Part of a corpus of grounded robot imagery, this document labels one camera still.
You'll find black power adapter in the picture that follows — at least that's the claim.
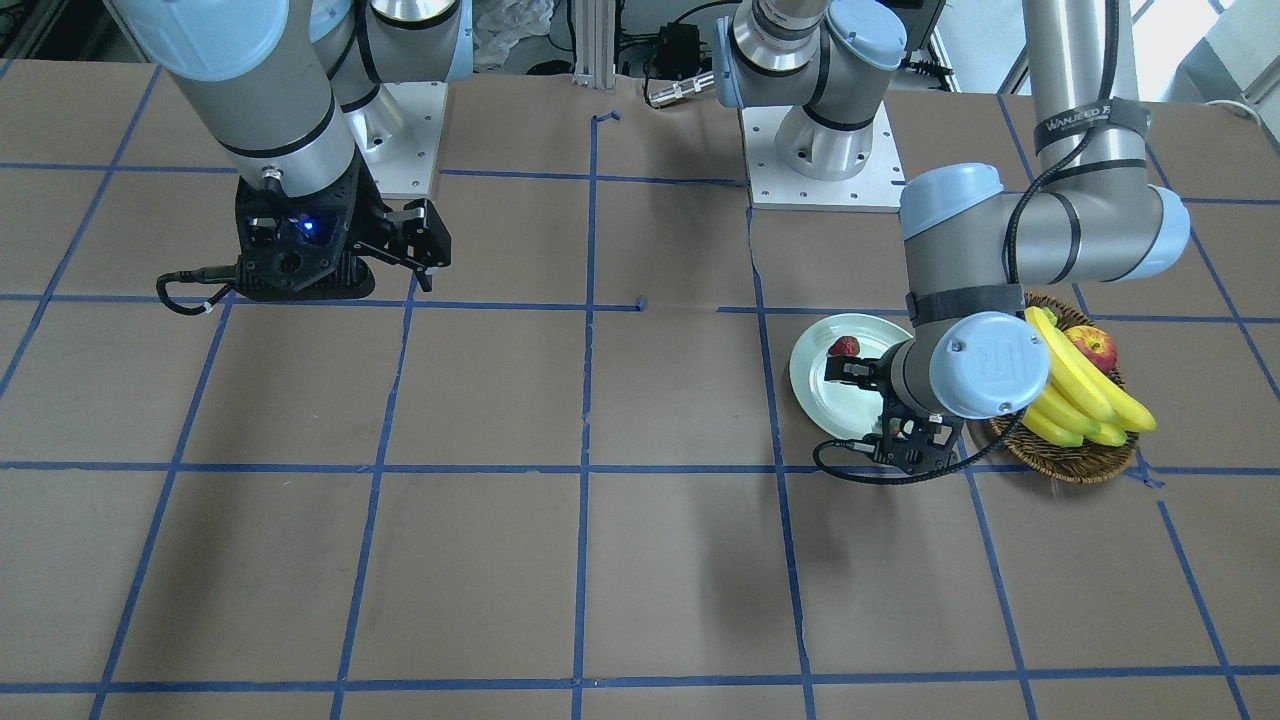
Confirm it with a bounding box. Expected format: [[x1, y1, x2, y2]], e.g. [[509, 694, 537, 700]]
[[653, 22, 701, 79]]

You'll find brown wicker basket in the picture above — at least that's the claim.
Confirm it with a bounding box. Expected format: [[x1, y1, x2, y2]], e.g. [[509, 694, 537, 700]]
[[1004, 292, 1143, 483]]

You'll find aluminium frame post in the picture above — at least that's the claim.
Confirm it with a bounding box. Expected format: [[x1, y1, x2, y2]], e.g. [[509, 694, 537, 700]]
[[567, 0, 620, 94]]

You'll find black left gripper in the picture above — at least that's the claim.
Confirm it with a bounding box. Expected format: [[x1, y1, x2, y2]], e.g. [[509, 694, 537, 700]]
[[824, 347, 963, 475]]

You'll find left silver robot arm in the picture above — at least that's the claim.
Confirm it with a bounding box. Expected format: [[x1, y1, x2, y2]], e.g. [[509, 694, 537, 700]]
[[713, 1, 1190, 486]]

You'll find yellow banana bunch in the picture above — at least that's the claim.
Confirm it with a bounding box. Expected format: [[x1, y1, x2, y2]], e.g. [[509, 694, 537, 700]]
[[1023, 306, 1158, 448]]

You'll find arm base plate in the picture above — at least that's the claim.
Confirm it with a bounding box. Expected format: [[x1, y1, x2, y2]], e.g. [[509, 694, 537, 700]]
[[740, 105, 906, 213], [346, 82, 449, 201]]

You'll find red yellow apple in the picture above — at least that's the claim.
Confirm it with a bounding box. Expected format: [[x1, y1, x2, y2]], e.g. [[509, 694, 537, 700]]
[[1064, 324, 1117, 374]]

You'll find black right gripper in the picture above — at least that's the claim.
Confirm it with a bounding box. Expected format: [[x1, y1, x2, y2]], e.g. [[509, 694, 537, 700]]
[[234, 165, 451, 302]]

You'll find light green plate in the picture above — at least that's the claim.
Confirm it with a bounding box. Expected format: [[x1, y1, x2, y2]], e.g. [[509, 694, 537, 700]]
[[788, 313, 913, 439]]

